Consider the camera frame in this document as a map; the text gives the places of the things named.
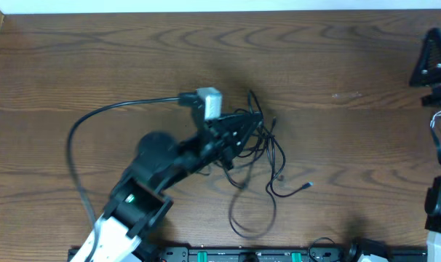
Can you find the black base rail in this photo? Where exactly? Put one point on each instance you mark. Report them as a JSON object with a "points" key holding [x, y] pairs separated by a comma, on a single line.
{"points": [[360, 250]]}

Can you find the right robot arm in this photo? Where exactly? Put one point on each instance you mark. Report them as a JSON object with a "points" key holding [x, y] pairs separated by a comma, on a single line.
{"points": [[432, 205]]}

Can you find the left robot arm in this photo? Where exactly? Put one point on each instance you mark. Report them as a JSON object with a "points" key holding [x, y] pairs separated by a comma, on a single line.
{"points": [[138, 203]]}

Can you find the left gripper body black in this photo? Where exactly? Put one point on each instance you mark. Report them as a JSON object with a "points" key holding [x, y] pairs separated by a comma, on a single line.
{"points": [[217, 142]]}

